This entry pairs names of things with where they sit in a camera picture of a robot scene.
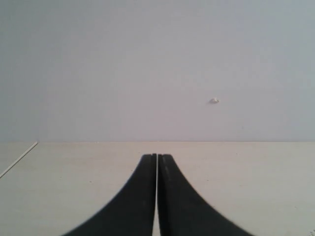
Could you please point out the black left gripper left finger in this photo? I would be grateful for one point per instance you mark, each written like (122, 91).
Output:
(131, 212)

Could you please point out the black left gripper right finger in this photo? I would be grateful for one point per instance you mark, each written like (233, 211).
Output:
(182, 211)

